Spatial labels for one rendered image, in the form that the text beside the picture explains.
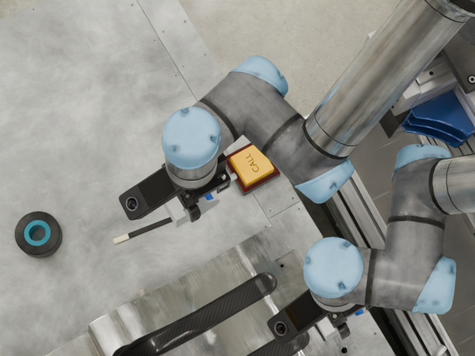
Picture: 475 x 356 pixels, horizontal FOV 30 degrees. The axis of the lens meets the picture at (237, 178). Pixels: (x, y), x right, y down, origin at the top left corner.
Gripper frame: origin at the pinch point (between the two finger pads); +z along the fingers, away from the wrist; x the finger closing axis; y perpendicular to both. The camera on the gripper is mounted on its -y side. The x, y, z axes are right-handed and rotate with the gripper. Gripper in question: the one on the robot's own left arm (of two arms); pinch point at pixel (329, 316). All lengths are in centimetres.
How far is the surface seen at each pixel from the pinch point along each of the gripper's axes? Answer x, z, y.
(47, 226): 40, 1, -34
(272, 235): 17.6, 2.9, -0.9
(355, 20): 85, 92, 58
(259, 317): 6.6, 3.5, -10.1
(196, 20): 108, 83, 17
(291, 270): 11.5, 6.5, -1.1
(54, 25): 76, 2, -15
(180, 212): 26.6, -6.7, -12.3
